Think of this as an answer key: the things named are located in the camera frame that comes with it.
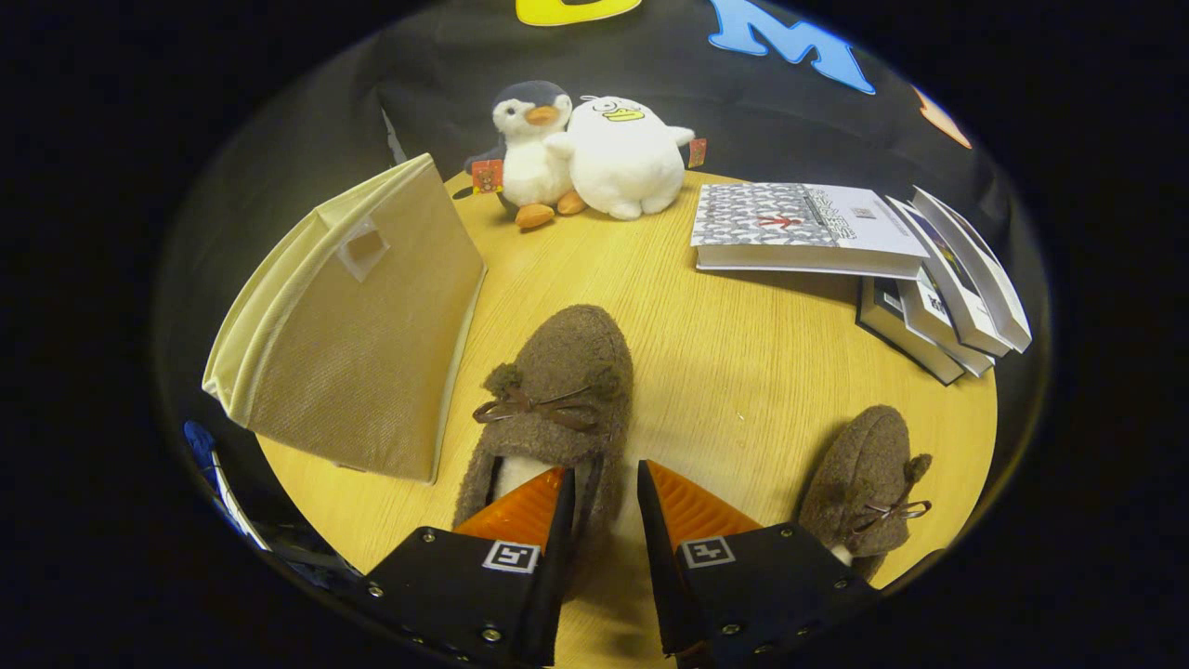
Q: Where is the dark covered book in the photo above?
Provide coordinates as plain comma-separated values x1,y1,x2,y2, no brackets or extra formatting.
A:
855,276,967,387

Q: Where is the white side desk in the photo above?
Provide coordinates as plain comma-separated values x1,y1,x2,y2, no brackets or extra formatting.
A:
206,451,272,551

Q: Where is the brown fuzzy shoe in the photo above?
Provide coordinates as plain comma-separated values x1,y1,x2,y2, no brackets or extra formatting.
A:
797,404,933,582
453,304,635,596

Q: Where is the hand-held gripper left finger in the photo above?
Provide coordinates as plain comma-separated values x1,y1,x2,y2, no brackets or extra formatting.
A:
362,465,579,669

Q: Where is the white book blue picture cover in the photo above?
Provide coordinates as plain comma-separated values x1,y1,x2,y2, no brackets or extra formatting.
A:
885,195,1013,359

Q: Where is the grey patterned white book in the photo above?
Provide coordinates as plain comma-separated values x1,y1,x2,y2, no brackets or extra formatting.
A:
690,182,930,280

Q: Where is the beige fabric storage box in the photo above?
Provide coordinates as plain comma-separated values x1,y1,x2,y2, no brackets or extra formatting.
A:
203,153,487,484

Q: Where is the blue cloth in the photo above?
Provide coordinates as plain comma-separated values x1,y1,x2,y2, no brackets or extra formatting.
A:
183,420,221,477

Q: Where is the white book black lettering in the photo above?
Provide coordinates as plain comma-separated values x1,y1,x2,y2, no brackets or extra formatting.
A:
896,268,997,377

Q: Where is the grey white penguin plush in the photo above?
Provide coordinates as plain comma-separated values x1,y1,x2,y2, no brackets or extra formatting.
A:
464,80,588,230

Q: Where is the white duck plush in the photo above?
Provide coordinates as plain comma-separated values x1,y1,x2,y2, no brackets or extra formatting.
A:
546,96,707,221

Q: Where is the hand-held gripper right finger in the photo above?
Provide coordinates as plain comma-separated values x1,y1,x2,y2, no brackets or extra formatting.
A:
636,458,879,669

